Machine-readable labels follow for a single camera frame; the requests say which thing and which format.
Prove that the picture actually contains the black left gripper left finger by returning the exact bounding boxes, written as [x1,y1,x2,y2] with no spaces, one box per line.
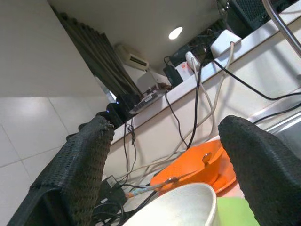
[7,112,115,226]

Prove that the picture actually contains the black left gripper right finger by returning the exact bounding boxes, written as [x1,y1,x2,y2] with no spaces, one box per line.
[218,115,301,226]

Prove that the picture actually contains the white ceramic bowl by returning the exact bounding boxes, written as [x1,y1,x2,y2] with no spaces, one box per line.
[121,183,218,226]

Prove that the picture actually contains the black power adapter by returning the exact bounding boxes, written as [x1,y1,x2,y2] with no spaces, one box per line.
[98,175,129,206]

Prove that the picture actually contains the orange plastic plate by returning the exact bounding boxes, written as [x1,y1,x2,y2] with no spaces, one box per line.
[206,170,238,195]

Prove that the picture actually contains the lime green plate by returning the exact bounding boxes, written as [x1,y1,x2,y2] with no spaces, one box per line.
[211,197,260,226]

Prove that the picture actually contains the black box blue light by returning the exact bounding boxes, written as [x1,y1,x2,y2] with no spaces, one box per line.
[106,103,124,127]
[116,93,143,113]

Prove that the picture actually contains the silver metal spoon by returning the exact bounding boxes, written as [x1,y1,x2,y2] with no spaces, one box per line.
[201,152,213,167]

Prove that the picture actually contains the orange plastic bowl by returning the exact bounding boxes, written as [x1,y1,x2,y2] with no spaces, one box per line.
[150,139,230,190]

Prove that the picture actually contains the silver laptop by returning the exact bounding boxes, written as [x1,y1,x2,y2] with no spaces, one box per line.
[128,90,166,115]

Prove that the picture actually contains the white square panel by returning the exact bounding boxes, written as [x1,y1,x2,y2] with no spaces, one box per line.
[137,71,158,95]

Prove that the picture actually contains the dark pleated curtain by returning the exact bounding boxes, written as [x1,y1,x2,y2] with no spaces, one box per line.
[50,6,143,97]

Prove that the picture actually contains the black rectangular box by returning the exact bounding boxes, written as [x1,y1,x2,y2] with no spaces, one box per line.
[163,63,184,87]

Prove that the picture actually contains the white box red logo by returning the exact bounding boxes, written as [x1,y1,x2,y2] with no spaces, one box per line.
[175,61,196,80]

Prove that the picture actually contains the white rectangular adapter box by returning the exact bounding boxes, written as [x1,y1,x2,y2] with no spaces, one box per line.
[209,29,243,57]

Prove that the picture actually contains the white rounded plug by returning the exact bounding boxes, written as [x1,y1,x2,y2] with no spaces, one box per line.
[185,51,201,71]

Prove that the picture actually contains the silver gooseneck sink faucet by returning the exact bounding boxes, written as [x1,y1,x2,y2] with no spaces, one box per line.
[261,0,301,57]

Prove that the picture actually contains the black mesh-front box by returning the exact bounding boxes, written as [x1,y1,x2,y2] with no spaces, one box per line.
[226,0,271,39]

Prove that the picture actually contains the round ceiling light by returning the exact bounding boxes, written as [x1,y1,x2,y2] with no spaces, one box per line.
[167,26,184,40]

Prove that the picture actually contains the thin black cable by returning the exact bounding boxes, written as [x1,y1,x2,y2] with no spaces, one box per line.
[164,90,190,149]
[123,117,138,174]

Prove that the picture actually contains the thick black power cable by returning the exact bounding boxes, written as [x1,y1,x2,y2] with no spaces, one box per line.
[187,48,207,149]

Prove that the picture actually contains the white power cable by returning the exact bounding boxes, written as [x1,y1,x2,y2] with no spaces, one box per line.
[191,58,216,142]
[117,41,236,182]

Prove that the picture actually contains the white wall air conditioner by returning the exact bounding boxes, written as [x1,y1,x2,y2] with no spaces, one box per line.
[114,43,151,71]

